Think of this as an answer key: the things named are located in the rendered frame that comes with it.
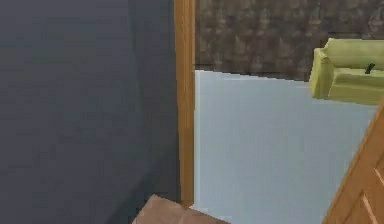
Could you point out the green sofa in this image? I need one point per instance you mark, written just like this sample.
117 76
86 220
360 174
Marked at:
350 83

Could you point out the black remote control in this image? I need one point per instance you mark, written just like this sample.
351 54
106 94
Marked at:
369 68

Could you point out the wooden room door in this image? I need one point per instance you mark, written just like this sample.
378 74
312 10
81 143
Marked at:
361 186

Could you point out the wooden door frame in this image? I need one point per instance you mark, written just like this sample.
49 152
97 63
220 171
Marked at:
185 100

